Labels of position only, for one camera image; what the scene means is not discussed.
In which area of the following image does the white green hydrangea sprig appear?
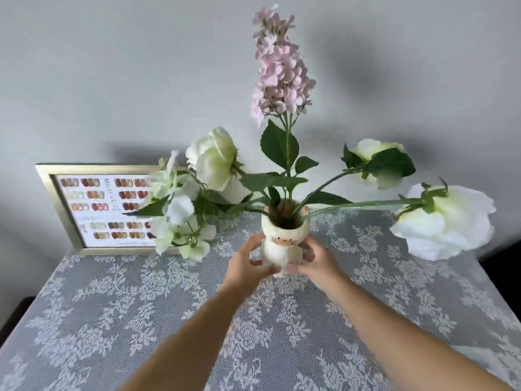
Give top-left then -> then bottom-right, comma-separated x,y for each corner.
134,150 -> 270,263

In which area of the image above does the white floral lace tablecloth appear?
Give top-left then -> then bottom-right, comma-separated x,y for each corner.
0,209 -> 521,391

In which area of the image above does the person's right forearm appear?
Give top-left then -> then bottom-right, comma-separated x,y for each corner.
319,277 -> 514,391

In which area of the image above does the large open white rose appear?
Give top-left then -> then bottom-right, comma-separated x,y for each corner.
302,177 -> 497,262

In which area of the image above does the person's right hand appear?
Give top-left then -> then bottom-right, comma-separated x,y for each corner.
285,236 -> 351,296

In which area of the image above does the person's left forearm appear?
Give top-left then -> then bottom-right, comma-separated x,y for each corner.
117,275 -> 262,391

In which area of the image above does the white rose with short stem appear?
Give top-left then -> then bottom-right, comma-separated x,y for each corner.
185,126 -> 278,217

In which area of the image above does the person's left hand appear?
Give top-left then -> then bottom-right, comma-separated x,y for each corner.
225,233 -> 279,290

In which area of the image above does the white cat face vase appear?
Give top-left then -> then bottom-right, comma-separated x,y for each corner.
260,205 -> 313,278

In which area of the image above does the small white rose bud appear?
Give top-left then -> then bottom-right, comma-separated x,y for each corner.
299,138 -> 417,221

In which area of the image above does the pink lilac flower stem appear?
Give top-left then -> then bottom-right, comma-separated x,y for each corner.
239,4 -> 320,218

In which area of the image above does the gold framed colour chart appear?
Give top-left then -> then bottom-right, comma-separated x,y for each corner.
35,162 -> 180,257

